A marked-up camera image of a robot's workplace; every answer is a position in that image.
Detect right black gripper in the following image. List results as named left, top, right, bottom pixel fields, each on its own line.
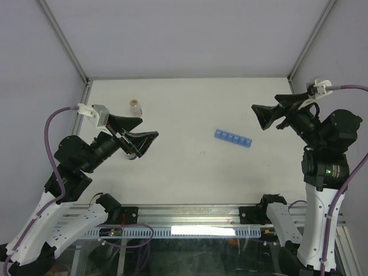
left=252, top=90, right=324, bottom=148

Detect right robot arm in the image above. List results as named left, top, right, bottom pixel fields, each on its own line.
left=252, top=93, right=362, bottom=275

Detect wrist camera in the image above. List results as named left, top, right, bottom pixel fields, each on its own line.
left=307, top=79, right=333, bottom=100
left=78, top=103, right=110, bottom=133

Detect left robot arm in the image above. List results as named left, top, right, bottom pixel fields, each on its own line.
left=1, top=115, right=159, bottom=275

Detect white slotted cable duct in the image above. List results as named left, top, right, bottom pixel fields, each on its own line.
left=80, top=225, right=261, bottom=239

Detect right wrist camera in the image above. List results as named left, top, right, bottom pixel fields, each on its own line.
left=307, top=79, right=333, bottom=100

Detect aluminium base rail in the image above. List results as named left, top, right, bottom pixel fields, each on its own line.
left=62, top=204, right=346, bottom=228

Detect small clear orange-capped vial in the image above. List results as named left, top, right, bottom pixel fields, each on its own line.
left=129, top=99, right=143, bottom=117

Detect blue weekly pill organizer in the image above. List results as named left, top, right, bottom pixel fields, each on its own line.
left=214, top=129, right=252, bottom=148

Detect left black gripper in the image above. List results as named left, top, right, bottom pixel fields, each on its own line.
left=83, top=114, right=159, bottom=173

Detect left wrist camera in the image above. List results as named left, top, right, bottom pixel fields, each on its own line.
left=78, top=103, right=110, bottom=133

